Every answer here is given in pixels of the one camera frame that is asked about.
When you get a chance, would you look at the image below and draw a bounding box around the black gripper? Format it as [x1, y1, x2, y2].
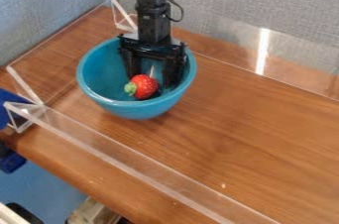
[119, 4, 187, 88]

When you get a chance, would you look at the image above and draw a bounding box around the red strawberry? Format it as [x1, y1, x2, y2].
[124, 74, 159, 100]

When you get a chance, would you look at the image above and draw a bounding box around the blue bowl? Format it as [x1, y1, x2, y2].
[76, 38, 198, 120]

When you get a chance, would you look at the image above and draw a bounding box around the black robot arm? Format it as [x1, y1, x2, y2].
[117, 0, 186, 88]

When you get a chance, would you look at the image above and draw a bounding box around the clear acrylic barrier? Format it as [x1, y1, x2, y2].
[0, 6, 339, 224]

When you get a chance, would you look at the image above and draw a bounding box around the blue clamp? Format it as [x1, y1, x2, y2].
[0, 88, 31, 173]

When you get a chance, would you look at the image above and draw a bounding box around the beige object under table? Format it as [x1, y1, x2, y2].
[67, 197, 121, 224]

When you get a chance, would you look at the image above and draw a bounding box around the white and black object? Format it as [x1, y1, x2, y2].
[0, 202, 44, 224]

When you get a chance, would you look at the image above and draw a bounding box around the black cable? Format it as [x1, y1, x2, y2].
[166, 0, 186, 23]

